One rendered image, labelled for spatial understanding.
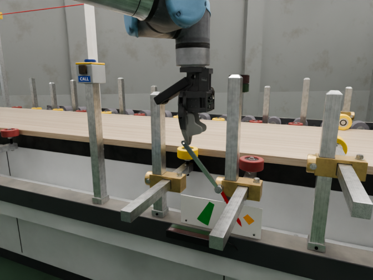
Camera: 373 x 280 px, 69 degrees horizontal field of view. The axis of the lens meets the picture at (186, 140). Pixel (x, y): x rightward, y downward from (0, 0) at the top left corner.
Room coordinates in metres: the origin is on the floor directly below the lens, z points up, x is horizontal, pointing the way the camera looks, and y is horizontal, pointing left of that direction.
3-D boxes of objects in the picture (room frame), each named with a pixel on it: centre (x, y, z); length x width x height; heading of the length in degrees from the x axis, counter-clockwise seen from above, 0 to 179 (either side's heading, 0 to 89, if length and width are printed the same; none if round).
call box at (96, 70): (0.98, 0.33, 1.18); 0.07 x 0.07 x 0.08; 68
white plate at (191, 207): (0.78, -0.10, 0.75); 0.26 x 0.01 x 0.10; 68
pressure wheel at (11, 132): (1.40, 0.92, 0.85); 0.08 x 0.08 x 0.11
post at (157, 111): (0.88, 0.09, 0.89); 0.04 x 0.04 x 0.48; 68
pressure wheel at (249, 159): (0.88, -0.22, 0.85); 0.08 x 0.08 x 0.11
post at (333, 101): (0.69, -0.37, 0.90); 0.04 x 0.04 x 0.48; 68
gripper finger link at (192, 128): (0.74, -0.02, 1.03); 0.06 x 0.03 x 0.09; 67
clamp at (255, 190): (0.78, -0.16, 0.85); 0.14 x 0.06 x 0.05; 68
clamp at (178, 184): (0.87, 0.07, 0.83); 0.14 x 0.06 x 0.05; 68
